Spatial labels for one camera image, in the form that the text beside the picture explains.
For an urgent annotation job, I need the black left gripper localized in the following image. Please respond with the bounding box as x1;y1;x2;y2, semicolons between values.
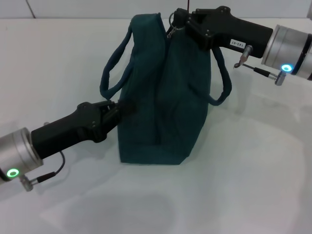
31;99;137;161

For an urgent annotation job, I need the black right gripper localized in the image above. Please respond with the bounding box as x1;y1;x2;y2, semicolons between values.
174;5;274;59

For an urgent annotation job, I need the dark teal insulated bag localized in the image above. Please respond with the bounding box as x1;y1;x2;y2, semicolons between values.
99;13;232;166

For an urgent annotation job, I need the right gripper cable with plug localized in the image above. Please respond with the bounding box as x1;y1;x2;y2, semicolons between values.
233;44;289;86

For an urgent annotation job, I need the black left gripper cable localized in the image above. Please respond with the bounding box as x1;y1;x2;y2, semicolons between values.
19;151;66;193

